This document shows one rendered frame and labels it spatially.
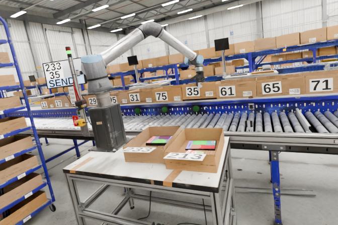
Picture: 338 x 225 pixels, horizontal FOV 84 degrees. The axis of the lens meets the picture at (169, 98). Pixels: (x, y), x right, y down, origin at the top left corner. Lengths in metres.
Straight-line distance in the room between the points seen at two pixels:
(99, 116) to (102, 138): 0.17
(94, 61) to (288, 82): 1.66
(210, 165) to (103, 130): 0.86
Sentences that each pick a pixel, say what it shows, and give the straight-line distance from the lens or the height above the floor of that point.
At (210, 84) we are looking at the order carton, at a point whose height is 1.05.
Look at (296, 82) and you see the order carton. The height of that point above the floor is 1.01.
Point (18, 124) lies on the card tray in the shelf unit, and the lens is 2.23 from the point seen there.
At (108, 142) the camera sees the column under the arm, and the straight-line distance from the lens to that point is 1.55.
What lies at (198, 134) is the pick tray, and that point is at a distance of 1.38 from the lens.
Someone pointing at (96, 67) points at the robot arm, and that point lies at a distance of 1.48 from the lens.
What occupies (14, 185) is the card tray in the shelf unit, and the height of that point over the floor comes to 0.35.
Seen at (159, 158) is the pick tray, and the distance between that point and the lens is 1.17.
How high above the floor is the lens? 1.30
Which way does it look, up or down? 9 degrees down
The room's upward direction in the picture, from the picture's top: 8 degrees counter-clockwise
